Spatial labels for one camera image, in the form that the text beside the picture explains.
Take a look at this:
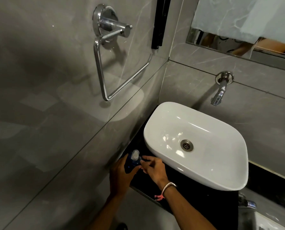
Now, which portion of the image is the white fixture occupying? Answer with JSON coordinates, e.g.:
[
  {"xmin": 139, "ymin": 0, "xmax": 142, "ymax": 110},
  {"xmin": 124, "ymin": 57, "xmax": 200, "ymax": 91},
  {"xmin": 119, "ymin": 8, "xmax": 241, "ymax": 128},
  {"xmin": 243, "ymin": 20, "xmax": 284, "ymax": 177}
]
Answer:
[{"xmin": 241, "ymin": 209, "xmax": 285, "ymax": 230}]

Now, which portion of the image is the person's left hand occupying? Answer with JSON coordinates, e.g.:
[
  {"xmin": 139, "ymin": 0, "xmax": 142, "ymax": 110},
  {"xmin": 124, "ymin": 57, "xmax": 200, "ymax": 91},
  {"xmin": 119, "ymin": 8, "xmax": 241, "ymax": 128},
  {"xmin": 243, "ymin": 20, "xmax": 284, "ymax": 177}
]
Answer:
[{"xmin": 109, "ymin": 154, "xmax": 141, "ymax": 196}]

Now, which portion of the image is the chrome wall tap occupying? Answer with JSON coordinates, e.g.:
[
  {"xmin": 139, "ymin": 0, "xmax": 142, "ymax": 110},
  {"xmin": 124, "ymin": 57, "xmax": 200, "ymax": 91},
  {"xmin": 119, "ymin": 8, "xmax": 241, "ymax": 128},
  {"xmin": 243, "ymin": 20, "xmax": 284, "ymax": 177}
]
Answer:
[{"xmin": 211, "ymin": 71, "xmax": 234, "ymax": 107}]

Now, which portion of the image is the chrome towel ring holder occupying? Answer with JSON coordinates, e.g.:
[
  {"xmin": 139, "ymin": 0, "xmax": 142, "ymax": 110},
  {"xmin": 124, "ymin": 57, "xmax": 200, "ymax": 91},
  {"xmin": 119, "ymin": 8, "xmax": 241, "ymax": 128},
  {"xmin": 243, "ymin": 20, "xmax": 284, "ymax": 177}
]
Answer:
[{"xmin": 92, "ymin": 4, "xmax": 153, "ymax": 101}]

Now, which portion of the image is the person's left forearm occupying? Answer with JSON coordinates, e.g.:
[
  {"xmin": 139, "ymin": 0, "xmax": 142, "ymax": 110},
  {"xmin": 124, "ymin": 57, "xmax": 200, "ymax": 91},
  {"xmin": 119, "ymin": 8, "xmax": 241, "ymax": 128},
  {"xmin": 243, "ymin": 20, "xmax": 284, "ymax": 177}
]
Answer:
[{"xmin": 88, "ymin": 193, "xmax": 129, "ymax": 230}]

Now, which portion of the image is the black granite counter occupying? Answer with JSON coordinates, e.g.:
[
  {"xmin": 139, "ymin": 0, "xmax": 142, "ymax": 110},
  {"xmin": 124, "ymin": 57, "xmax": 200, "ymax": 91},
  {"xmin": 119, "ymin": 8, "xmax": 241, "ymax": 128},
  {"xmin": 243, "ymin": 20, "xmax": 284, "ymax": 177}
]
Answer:
[{"xmin": 120, "ymin": 106, "xmax": 285, "ymax": 230}]

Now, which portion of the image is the person's right forearm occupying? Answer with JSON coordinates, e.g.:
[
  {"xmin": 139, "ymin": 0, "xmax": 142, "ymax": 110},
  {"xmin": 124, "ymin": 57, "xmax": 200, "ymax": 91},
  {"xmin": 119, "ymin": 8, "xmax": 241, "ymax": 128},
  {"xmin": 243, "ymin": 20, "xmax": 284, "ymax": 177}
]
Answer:
[{"xmin": 160, "ymin": 182, "xmax": 217, "ymax": 230}]

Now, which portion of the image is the white and pink wrist thread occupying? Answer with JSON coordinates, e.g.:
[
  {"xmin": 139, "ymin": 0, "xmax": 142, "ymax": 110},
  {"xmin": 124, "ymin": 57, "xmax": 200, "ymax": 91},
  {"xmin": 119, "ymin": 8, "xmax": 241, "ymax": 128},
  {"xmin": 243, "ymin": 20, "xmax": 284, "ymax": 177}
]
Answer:
[{"xmin": 154, "ymin": 182, "xmax": 177, "ymax": 201}]

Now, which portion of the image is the person's right hand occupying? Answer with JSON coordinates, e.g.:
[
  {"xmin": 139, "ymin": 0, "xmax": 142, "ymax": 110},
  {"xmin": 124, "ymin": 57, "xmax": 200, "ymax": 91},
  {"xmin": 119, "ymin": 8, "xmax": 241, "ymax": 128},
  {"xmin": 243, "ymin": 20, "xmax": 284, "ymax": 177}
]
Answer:
[{"xmin": 138, "ymin": 156, "xmax": 170, "ymax": 186}]

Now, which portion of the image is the white ceramic wash basin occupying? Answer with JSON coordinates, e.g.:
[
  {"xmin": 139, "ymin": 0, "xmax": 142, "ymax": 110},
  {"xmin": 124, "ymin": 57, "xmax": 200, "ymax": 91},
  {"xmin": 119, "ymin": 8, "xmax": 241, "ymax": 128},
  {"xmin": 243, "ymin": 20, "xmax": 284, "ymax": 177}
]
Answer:
[{"xmin": 143, "ymin": 101, "xmax": 249, "ymax": 191}]

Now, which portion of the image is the black vertical frame strip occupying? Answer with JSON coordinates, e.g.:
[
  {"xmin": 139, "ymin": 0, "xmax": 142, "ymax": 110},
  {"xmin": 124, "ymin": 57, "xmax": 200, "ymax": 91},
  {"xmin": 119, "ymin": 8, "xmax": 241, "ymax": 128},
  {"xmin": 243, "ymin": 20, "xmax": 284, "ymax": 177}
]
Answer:
[{"xmin": 151, "ymin": 0, "xmax": 172, "ymax": 50}]

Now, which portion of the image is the chrome faucet fitting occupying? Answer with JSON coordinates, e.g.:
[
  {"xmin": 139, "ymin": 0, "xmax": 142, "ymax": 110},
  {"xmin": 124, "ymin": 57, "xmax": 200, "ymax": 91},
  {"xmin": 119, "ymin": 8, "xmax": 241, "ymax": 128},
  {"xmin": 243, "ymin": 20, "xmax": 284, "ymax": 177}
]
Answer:
[{"xmin": 238, "ymin": 193, "xmax": 257, "ymax": 210}]

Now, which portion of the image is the chrome sink drain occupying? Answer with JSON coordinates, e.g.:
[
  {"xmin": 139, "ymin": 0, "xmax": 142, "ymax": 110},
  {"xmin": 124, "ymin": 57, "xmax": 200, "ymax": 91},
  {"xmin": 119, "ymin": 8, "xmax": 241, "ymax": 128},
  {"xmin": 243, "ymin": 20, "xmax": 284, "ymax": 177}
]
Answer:
[{"xmin": 180, "ymin": 139, "xmax": 194, "ymax": 152}]

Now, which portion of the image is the blue bottle with clear cap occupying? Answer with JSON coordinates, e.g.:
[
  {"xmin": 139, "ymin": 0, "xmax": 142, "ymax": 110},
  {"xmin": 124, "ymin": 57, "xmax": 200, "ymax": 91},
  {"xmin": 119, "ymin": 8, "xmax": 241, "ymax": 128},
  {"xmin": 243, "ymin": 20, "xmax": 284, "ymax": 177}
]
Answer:
[{"xmin": 124, "ymin": 149, "xmax": 151, "ymax": 175}]

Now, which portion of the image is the wall mirror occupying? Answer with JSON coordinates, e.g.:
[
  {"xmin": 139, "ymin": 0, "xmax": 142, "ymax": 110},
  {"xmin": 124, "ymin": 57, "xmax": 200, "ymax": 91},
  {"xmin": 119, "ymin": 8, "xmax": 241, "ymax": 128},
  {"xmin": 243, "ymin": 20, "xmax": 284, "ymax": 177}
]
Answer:
[{"xmin": 186, "ymin": 0, "xmax": 285, "ymax": 63}]

